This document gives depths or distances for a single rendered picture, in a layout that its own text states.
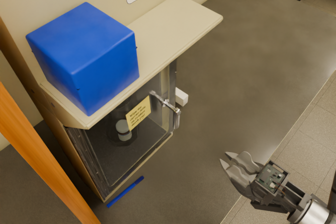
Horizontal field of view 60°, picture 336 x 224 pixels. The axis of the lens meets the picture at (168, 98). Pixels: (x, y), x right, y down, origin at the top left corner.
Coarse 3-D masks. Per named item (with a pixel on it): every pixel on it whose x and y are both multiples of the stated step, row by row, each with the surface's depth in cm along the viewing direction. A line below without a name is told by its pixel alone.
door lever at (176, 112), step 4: (164, 100) 79; (168, 100) 80; (164, 104) 79; (168, 104) 79; (172, 108) 78; (176, 108) 78; (176, 112) 77; (180, 112) 78; (176, 116) 79; (176, 120) 80; (176, 124) 82; (176, 128) 84
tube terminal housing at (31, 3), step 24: (0, 0) 33; (24, 0) 35; (48, 0) 38; (72, 0) 40; (96, 0) 44; (120, 0) 47; (144, 0) 52; (0, 24) 36; (24, 24) 37; (0, 48) 47; (24, 48) 39; (24, 72) 45; (48, 120) 60; (72, 144) 59; (96, 192) 85
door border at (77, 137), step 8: (72, 128) 54; (72, 136) 55; (80, 136) 58; (80, 144) 59; (80, 152) 60; (88, 152) 64; (88, 160) 65; (96, 168) 71; (96, 176) 73; (104, 184) 79; (104, 192) 82
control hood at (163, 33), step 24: (168, 0) 56; (144, 24) 52; (168, 24) 52; (192, 24) 52; (216, 24) 53; (144, 48) 48; (168, 48) 48; (144, 72) 45; (48, 96) 44; (120, 96) 42; (72, 120) 42; (96, 120) 40
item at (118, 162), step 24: (168, 72) 72; (144, 96) 69; (168, 96) 79; (120, 120) 67; (144, 120) 76; (168, 120) 89; (96, 144) 64; (120, 144) 73; (144, 144) 85; (120, 168) 82
